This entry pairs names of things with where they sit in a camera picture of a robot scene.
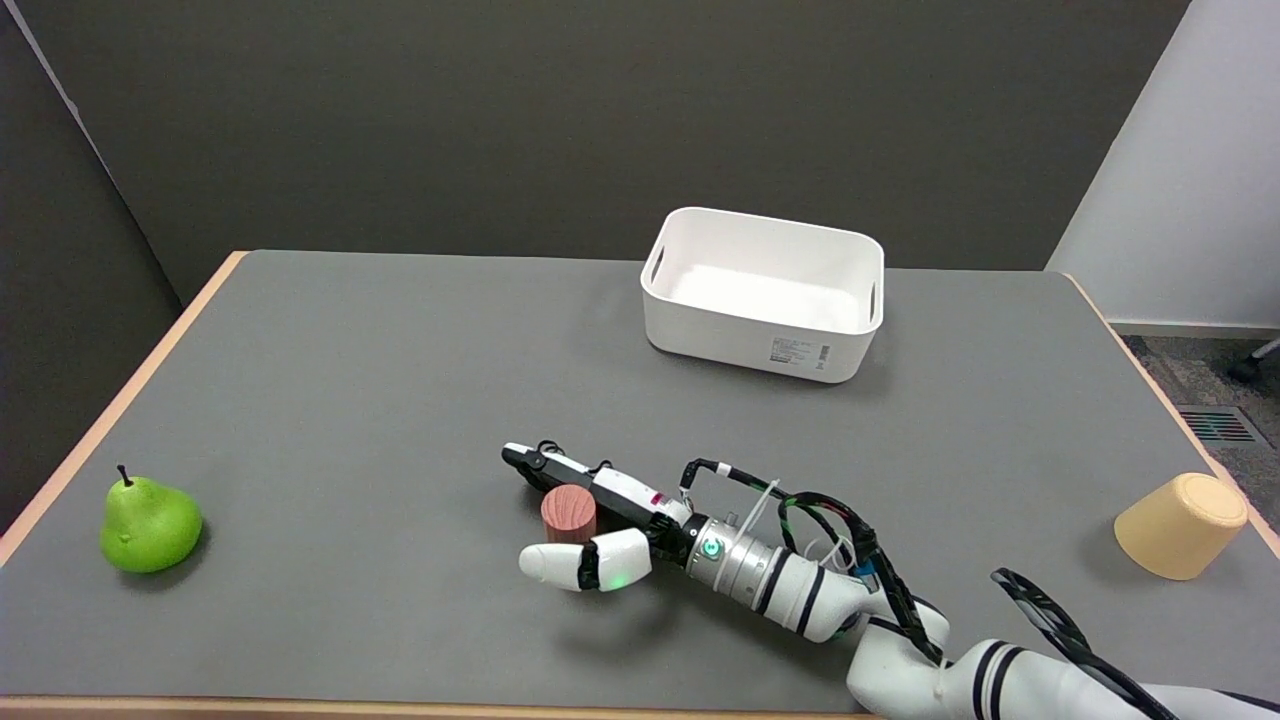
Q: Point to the black chair caster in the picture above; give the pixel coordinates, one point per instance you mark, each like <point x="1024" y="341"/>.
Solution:
<point x="1250" y="365"/>

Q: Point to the yellow plastic cup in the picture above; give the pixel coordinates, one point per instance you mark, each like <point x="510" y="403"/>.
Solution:
<point x="1180" y="525"/>

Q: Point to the white plastic storage bin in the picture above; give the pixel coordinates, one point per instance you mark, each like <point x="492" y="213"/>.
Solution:
<point x="765" y="295"/>

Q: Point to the floor vent grille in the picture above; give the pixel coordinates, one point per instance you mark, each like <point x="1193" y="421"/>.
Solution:
<point x="1217" y="425"/>

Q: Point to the wooden cylinder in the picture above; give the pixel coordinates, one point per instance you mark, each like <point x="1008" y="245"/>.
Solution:
<point x="568" y="514"/>

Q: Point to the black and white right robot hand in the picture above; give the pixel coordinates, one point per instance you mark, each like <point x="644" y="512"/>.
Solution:
<point x="600" y="530"/>

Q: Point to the green toy pear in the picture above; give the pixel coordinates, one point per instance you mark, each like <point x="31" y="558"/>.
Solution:
<point x="148" y="525"/>

